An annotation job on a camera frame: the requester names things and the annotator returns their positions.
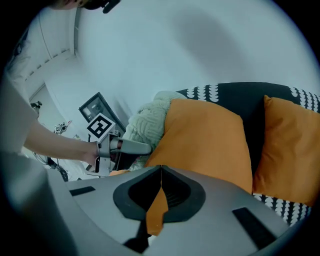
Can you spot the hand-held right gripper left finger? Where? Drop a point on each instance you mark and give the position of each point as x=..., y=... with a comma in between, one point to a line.
x=105, y=200

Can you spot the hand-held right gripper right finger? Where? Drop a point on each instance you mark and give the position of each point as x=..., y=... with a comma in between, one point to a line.
x=212, y=230

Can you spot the black head-worn camera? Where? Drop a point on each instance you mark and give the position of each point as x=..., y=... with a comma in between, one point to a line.
x=110, y=5

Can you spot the black glass-door cabinet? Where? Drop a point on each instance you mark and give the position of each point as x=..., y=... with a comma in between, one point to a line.
x=92, y=107

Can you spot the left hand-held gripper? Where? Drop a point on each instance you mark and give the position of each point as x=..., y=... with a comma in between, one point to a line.
x=100, y=126

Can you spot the green knit blanket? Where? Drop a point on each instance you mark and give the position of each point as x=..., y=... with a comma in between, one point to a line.
x=147, y=120

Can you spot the person's left forearm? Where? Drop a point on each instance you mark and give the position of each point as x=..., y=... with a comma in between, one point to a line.
x=62, y=145

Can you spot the orange cushion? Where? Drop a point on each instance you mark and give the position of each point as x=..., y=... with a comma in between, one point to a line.
x=287, y=150
x=200, y=140

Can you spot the orange sofa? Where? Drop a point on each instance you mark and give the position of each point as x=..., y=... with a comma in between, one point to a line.
x=120, y=172

